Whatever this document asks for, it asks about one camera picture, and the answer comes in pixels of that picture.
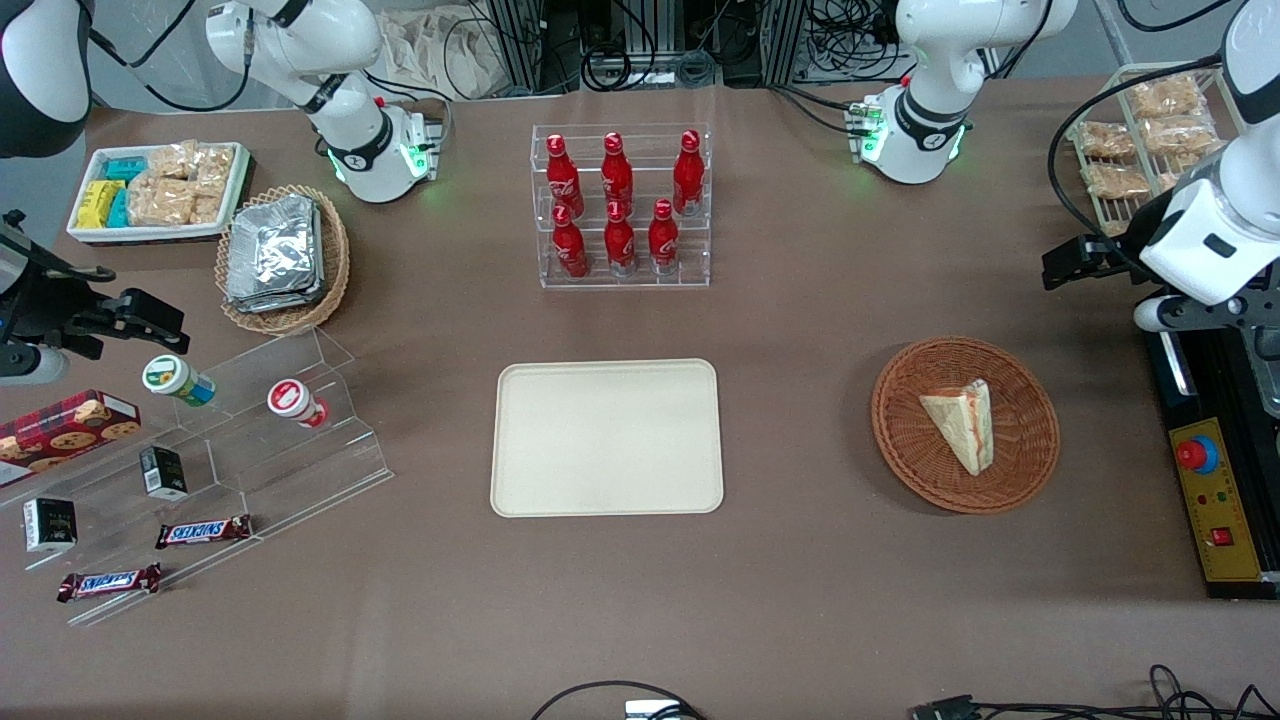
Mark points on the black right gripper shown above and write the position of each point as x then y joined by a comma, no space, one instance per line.
52,305

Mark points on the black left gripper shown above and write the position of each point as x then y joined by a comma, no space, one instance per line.
1136,240

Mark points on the triangle sandwich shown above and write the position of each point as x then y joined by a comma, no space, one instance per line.
965,425

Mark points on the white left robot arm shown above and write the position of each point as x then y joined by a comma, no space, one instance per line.
925,110

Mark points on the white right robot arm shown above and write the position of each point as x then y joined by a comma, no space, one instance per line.
365,150

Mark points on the light wicker basket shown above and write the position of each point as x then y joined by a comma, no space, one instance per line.
336,265

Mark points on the brown wicker basket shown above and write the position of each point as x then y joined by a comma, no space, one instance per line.
900,440

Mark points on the cream plastic tray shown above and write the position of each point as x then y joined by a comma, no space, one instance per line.
605,440

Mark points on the green lid drink cup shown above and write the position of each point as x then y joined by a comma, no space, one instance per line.
172,379

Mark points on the white plastic bin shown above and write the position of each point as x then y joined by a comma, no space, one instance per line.
150,233

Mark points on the clear bag of pastries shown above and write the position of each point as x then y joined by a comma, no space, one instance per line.
1167,96
1180,136
1106,140
1117,180

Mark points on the teal snack pack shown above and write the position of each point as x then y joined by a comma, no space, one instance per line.
125,169
120,208

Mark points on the clear bag of crackers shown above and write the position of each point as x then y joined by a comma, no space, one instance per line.
207,200
160,202
215,162
172,160

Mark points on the yellow snack pack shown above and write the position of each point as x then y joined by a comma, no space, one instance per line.
97,203

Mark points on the red cookie box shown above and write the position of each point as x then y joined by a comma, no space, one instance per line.
60,430

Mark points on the silver foil packet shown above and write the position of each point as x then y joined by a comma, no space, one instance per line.
272,245
280,304

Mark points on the small black box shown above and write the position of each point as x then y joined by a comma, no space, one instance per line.
163,473
50,525

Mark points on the red lid drink cup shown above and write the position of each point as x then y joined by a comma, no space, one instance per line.
292,399

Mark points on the Snickers chocolate bar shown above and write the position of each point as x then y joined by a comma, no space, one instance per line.
205,531
110,582

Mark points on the clear acrylic stepped display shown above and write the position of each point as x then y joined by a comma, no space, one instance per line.
300,470

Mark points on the black yellow emergency stop box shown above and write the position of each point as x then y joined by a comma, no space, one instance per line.
1215,520

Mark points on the red cola bottle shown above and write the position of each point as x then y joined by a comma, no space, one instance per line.
617,172
620,242
560,180
663,240
688,172
570,248

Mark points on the beige cloth bag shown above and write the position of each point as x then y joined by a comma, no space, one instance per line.
440,50

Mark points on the clear acrylic bottle rack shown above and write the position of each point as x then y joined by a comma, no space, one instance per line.
595,284

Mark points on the black plug connector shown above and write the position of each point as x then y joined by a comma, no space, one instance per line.
945,709

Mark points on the white plug connector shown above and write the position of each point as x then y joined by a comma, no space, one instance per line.
652,710

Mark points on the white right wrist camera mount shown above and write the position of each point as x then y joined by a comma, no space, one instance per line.
30,365

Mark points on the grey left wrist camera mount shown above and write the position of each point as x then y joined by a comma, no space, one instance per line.
1215,312

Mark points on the aluminium frame post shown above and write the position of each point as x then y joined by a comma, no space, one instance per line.
522,40
785,40

